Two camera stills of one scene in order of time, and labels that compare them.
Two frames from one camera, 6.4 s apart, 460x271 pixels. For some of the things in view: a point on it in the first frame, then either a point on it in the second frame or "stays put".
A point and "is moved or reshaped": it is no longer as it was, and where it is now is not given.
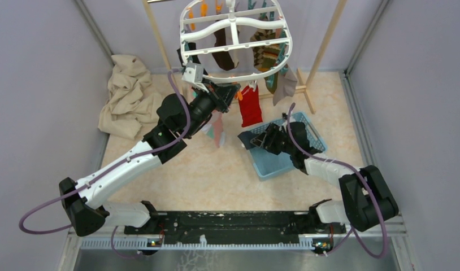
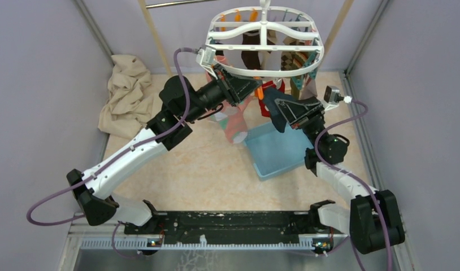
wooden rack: (304, 89) → (144, 6)
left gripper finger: (226, 93) → (241, 87)
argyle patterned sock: (264, 56) → (292, 60)
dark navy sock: (246, 137) → (270, 95)
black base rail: (174, 226) stays put
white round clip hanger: (235, 40) is moved or reshaped
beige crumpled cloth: (131, 99) stays put
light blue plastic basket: (267, 164) stays put
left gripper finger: (215, 86) → (219, 68)
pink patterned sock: (214, 129) → (231, 119)
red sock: (251, 109) → (265, 111)
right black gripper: (272, 130) → (293, 111)
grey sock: (285, 85) → (308, 88)
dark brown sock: (224, 60) → (251, 58)
